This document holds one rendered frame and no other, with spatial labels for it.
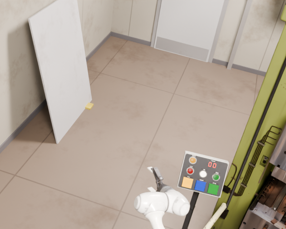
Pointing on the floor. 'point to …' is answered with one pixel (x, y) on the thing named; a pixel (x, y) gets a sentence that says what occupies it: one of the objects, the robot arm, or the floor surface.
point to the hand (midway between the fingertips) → (150, 178)
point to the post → (190, 210)
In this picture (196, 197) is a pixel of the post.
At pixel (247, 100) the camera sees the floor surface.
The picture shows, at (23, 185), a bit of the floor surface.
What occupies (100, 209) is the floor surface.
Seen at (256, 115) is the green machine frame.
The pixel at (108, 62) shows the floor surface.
